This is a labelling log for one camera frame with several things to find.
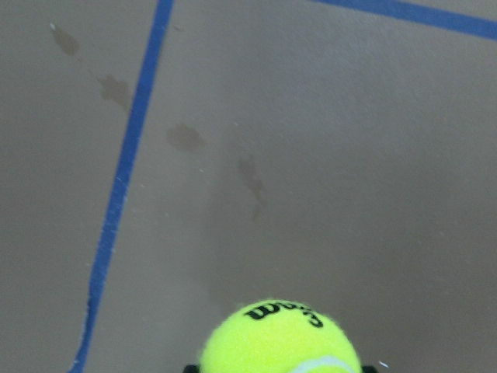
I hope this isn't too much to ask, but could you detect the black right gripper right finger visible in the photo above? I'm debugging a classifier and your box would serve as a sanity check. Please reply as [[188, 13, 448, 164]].
[[361, 365, 378, 373]]

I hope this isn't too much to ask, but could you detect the yellow tennis ball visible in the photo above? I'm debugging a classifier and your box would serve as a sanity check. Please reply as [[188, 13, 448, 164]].
[[199, 299, 362, 373]]

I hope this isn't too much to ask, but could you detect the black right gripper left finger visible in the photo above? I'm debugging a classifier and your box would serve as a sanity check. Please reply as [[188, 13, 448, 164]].
[[183, 364, 200, 373]]

